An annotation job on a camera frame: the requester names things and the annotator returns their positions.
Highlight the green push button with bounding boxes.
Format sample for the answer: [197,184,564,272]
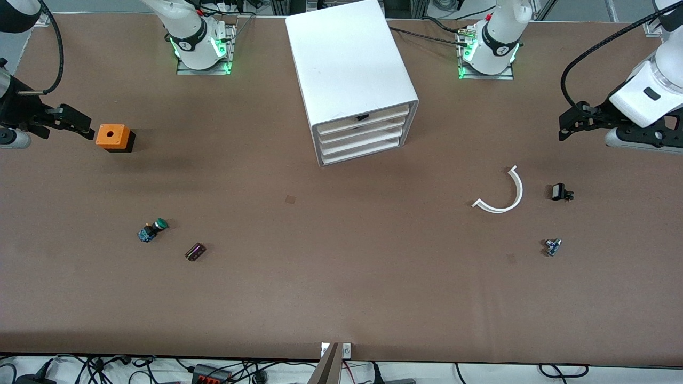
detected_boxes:
[137,218,170,243]

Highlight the white plain drawer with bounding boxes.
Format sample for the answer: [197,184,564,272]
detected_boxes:
[318,117,411,145]
[322,138,403,165]
[320,128,410,155]

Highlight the white drawer cabinet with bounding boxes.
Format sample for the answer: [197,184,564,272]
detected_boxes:
[285,0,420,167]

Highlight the orange box with hole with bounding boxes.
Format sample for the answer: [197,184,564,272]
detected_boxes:
[96,124,136,154]

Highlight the white curved plastic arc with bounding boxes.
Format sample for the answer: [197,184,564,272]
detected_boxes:
[472,165,524,214]

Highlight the black red power strip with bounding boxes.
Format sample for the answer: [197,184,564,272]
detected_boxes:
[191,364,234,384]

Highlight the black floor plug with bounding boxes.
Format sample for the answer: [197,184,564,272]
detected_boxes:
[371,363,417,384]

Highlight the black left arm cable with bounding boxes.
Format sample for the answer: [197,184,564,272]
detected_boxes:
[560,16,668,116]

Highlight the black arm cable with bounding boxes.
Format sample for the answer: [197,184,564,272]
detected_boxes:
[560,16,668,116]
[19,0,65,96]

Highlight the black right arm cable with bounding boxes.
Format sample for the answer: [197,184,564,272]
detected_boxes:
[19,0,65,96]

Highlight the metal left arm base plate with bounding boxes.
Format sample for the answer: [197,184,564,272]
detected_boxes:
[457,24,515,81]

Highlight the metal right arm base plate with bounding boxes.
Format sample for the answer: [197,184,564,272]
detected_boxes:
[176,21,236,76]

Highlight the black base power cable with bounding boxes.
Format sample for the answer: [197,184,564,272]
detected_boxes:
[388,16,473,49]

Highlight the tangled black floor cables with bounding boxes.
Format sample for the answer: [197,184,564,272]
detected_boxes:
[0,355,321,384]

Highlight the black looped floor cable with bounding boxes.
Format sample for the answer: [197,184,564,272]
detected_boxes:
[538,363,591,379]

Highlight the brown camera post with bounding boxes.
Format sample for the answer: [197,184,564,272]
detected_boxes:
[307,342,342,384]

